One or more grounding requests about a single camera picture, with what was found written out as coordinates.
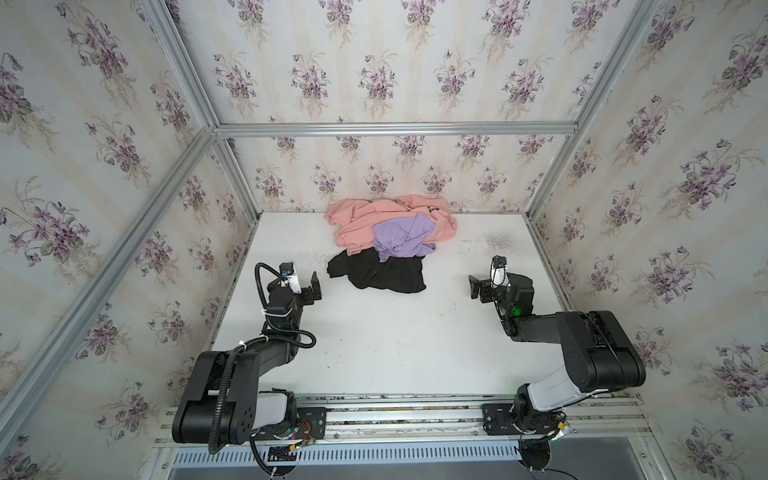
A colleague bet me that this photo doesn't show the black cloth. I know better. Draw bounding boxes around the black cloth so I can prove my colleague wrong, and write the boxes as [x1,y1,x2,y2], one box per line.
[327,248,426,294]

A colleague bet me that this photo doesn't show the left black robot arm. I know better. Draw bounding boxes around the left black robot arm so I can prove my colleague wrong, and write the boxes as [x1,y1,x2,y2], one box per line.
[171,263,322,454]

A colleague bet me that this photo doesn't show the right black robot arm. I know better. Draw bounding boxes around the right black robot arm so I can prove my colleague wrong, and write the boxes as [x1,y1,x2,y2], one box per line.
[468,269,646,441]

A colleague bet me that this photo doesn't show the purple cloth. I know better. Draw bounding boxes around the purple cloth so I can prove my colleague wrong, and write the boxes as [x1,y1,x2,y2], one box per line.
[373,214,437,263]

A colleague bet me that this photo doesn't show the pink cloth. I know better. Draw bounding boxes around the pink cloth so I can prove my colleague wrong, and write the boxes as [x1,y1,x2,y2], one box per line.
[325,195,458,255]

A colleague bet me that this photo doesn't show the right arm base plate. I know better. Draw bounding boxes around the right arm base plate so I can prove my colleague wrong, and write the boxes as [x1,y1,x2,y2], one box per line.
[481,402,567,436]

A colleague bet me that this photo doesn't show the aluminium mounting rail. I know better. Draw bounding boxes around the aluminium mounting rail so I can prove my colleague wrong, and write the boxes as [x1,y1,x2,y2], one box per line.
[152,392,652,448]

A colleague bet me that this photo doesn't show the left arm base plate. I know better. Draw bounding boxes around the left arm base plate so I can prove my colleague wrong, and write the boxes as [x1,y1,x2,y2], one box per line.
[253,407,328,442]

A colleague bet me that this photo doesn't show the white slotted cable duct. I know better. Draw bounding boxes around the white slotted cable duct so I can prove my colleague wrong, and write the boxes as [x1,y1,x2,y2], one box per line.
[172,440,521,469]

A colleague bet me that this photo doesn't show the black corrugated cable hose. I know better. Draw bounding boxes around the black corrugated cable hose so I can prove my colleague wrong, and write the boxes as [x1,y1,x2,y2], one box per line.
[207,344,247,455]

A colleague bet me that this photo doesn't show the left aluminium frame bar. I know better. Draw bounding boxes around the left aluminium frame bar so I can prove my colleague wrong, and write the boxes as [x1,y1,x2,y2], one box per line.
[1,128,214,452]

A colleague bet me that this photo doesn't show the horizontal aluminium frame bar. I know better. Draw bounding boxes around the horizontal aluminium frame bar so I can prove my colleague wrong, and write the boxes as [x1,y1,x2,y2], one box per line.
[213,121,578,138]

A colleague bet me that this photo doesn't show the right aluminium frame bar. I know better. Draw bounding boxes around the right aluminium frame bar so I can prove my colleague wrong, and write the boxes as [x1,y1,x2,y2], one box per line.
[525,0,660,220]

